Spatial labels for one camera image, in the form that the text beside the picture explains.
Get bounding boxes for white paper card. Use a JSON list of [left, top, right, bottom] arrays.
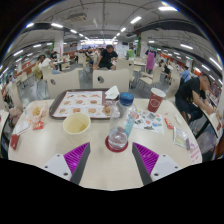
[[13, 120, 32, 136]]

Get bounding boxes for colourful printed leaflet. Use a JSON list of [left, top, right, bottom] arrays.
[[132, 108, 165, 135]]

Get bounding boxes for beige neighbouring table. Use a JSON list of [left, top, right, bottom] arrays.
[[196, 106, 224, 138]]

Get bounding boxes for small purple white packet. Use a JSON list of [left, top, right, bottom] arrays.
[[184, 138, 192, 151]]

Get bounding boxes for clear bag with food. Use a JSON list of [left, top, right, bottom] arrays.
[[25, 100, 50, 125]]

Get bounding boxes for red carton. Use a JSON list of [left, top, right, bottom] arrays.
[[9, 134, 20, 151]]

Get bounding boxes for cream paper cup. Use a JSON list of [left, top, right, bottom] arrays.
[[62, 112, 92, 145]]

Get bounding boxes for ceiling lights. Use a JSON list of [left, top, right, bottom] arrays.
[[0, 4, 223, 84]]

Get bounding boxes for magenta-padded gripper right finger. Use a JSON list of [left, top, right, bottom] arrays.
[[131, 142, 183, 186]]

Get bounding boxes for beige chair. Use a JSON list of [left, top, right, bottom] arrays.
[[92, 68, 130, 93], [45, 68, 82, 99]]

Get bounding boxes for person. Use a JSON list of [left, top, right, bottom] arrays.
[[144, 45, 158, 75], [92, 44, 119, 71], [33, 54, 56, 81], [174, 73, 214, 123]]

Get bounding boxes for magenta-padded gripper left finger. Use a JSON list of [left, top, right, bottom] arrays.
[[42, 142, 92, 186]]

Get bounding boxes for ceiling air conditioner unit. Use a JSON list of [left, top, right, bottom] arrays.
[[66, 13, 88, 24]]

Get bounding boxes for small red sachet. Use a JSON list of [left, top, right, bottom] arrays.
[[163, 117, 174, 130], [32, 121, 45, 130]]

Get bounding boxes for small white tissue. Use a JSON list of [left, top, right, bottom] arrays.
[[173, 114, 184, 126]]

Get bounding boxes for white crumpled napkin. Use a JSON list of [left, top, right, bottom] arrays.
[[104, 85, 120, 100]]

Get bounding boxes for clear blue-capped water bottle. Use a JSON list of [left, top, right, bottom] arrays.
[[107, 92, 138, 151]]

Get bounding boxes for clear plastic wrapper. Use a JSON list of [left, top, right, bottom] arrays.
[[173, 126, 191, 149]]

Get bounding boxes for flat round red coaster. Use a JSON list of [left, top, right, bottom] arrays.
[[104, 134, 130, 154]]

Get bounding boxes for brown tray with paper liner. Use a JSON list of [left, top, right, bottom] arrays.
[[48, 88, 120, 120]]

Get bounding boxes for red paper cup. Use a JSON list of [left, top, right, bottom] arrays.
[[147, 87, 167, 113]]

